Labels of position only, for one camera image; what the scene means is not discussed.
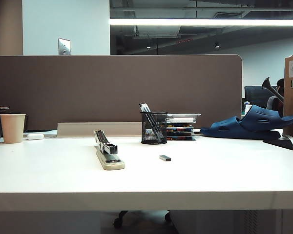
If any colourful book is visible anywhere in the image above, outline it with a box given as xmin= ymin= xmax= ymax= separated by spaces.
xmin=166 ymin=123 xmax=194 ymax=129
xmin=166 ymin=133 xmax=194 ymax=141
xmin=166 ymin=128 xmax=195 ymax=134

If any black desk mat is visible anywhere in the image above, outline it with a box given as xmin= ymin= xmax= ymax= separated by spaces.
xmin=262 ymin=136 xmax=293 ymax=154

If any black computer monitor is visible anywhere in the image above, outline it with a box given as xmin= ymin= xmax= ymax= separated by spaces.
xmin=244 ymin=85 xmax=279 ymax=108

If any clear plastic case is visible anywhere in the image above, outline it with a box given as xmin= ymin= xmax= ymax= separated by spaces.
xmin=166 ymin=113 xmax=202 ymax=124

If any white pen black cap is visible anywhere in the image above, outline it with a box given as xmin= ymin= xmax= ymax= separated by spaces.
xmin=143 ymin=103 xmax=167 ymax=142

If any seated person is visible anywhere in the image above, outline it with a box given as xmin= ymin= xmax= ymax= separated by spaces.
xmin=265 ymin=78 xmax=285 ymax=117

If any beige long-reach stapler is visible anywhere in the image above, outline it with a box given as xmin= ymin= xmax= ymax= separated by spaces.
xmin=93 ymin=129 xmax=126 ymax=171

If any beige cable tray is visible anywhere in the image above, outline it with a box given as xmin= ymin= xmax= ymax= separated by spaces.
xmin=56 ymin=121 xmax=143 ymax=138

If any black grey handheld tool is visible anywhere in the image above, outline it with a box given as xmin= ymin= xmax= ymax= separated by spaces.
xmin=261 ymin=77 xmax=285 ymax=102

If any metal wall plate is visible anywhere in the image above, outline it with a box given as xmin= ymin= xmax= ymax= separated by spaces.
xmin=58 ymin=38 xmax=72 ymax=56

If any blue rubber slipper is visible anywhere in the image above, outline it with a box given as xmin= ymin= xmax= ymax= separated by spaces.
xmin=239 ymin=105 xmax=293 ymax=133
xmin=200 ymin=116 xmax=282 ymax=140

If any beige paper cup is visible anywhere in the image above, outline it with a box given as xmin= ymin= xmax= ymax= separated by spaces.
xmin=0 ymin=113 xmax=27 ymax=144

